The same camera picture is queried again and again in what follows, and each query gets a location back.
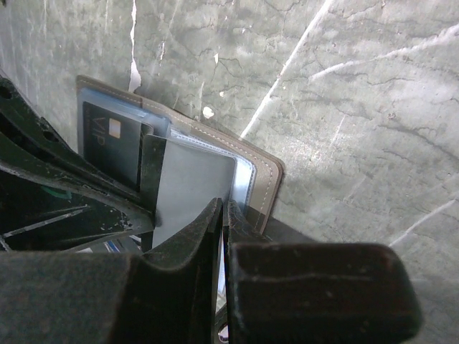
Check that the black VIP card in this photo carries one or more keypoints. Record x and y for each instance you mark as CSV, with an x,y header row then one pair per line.
x,y
110,139

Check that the grey card holder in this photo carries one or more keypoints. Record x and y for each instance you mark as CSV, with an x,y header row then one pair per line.
x,y
257,174

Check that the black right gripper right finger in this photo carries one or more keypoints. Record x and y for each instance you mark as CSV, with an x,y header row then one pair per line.
x,y
314,292

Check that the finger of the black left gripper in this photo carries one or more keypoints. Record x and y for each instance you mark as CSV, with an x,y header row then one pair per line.
x,y
37,217
33,150

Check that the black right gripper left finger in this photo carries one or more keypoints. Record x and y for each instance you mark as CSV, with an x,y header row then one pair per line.
x,y
165,296

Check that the grey silver card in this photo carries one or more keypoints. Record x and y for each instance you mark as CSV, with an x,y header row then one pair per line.
x,y
178,180

